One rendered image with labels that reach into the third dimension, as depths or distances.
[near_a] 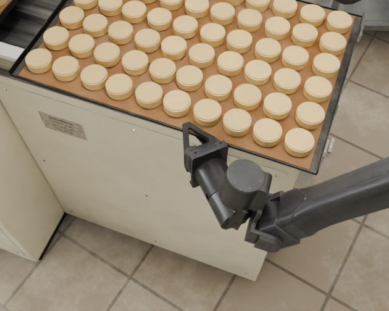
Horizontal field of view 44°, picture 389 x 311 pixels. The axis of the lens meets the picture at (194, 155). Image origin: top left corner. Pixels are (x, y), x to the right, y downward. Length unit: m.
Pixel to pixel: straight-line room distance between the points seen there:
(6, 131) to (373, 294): 1.26
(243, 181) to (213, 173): 0.09
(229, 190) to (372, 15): 1.67
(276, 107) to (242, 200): 0.23
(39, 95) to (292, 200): 0.59
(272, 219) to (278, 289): 0.96
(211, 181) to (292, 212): 0.14
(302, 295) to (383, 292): 0.27
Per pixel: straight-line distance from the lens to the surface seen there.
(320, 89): 0.91
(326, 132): 0.88
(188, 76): 0.90
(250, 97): 0.87
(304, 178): 1.02
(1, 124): 1.23
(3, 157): 1.28
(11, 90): 1.11
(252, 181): 0.69
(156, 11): 1.02
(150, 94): 0.87
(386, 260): 1.82
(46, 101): 1.07
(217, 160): 0.79
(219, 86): 0.88
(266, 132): 0.83
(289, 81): 0.91
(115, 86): 0.89
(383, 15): 2.29
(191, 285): 1.67
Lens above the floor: 1.61
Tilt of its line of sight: 60 degrees down
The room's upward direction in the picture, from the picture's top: straight up
